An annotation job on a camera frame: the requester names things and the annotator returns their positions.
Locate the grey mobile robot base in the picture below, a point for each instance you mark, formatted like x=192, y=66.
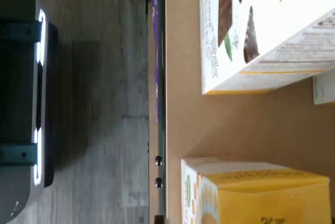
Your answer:
x=15, y=90

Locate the tan wooden shelf board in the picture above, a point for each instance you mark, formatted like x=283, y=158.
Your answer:
x=235, y=124

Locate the white box with chocolate picture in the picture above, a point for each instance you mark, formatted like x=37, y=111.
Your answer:
x=274, y=25

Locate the yellow and white box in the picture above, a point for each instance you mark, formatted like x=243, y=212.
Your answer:
x=261, y=197

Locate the small white box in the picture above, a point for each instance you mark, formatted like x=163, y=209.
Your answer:
x=324, y=88

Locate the black round bolt head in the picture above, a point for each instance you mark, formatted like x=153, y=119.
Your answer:
x=158, y=160
x=158, y=182

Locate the white light strip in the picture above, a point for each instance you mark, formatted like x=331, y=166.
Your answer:
x=39, y=51

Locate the dark metal shelf rail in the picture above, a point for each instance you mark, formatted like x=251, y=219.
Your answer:
x=161, y=77

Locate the teal aluminium frame bar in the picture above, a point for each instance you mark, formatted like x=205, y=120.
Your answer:
x=15, y=154
x=18, y=32

